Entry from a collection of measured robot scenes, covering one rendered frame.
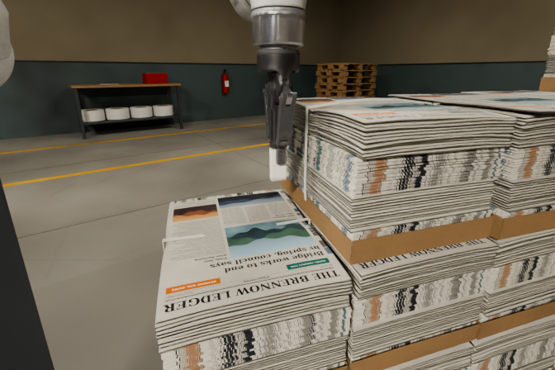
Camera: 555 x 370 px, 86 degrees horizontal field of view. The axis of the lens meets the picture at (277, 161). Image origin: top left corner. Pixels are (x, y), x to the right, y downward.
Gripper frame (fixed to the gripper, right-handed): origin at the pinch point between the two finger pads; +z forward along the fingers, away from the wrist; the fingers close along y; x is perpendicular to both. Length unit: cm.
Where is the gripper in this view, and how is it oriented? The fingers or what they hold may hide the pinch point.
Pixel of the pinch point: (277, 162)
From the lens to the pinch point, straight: 57.3
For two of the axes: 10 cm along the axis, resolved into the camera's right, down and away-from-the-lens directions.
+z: 0.0, 9.6, 2.9
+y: -2.9, -2.7, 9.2
